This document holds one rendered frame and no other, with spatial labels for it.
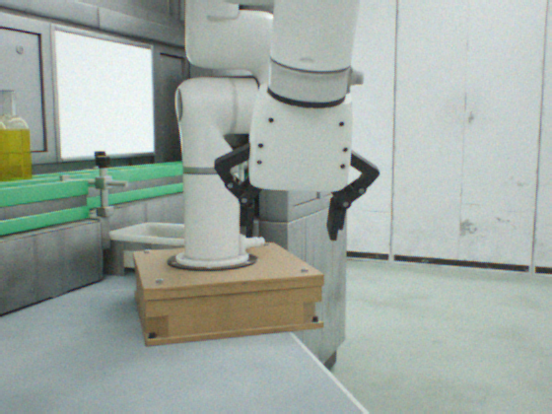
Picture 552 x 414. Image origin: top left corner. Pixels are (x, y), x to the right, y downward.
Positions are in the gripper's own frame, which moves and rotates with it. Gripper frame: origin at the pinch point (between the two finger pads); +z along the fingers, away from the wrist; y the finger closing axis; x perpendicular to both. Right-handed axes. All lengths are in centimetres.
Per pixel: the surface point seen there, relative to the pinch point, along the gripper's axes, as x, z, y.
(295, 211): -120, 71, -20
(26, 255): -34, 30, 41
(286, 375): -0.5, 23.4, -1.8
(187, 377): -0.9, 24.3, 10.9
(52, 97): -88, 22, 49
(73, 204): -50, 29, 36
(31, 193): -42, 22, 41
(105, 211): -53, 32, 30
